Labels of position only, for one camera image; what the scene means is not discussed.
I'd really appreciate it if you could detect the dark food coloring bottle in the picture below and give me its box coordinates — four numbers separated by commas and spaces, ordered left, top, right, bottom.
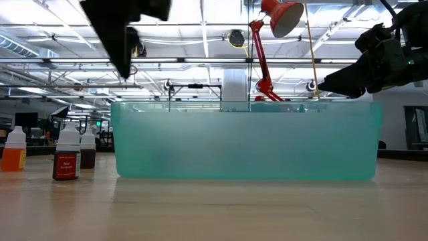
80, 128, 97, 169

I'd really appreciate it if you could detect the black monitor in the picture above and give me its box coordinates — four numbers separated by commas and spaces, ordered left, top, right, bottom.
14, 112, 39, 129

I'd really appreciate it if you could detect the black rectangular frame stand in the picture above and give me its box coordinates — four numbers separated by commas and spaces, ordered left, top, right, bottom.
168, 83, 223, 102

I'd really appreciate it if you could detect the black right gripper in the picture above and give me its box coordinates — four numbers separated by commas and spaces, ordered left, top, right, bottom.
317, 22, 409, 98

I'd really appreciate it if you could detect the red desk lamp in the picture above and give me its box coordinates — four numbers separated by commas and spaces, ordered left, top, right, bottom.
249, 0, 305, 102

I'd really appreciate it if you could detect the teal translucent plastic bin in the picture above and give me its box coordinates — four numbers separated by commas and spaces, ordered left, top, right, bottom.
110, 100, 385, 181

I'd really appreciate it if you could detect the yellow hanging cable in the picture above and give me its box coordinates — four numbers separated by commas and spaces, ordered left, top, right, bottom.
303, 0, 321, 100

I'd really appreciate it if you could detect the white building column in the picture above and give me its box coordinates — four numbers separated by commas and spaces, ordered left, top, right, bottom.
222, 68, 249, 101

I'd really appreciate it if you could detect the black ceiling cable reel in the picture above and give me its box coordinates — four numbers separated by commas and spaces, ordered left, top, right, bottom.
135, 39, 148, 58
227, 29, 247, 48

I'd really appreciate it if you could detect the orange food coloring bottle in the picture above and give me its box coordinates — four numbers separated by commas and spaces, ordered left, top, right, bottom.
0, 125, 27, 173

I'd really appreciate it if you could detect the black tilted screen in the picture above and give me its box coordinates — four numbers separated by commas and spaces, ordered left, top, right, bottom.
49, 105, 70, 120

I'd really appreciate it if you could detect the dark glass door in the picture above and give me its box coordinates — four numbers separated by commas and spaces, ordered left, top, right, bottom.
403, 105, 428, 151

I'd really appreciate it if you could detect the red label food coloring bottle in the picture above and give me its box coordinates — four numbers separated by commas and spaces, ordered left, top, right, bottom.
52, 121, 82, 181

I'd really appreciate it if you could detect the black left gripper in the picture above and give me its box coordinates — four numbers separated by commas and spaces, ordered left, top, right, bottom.
80, 0, 172, 80

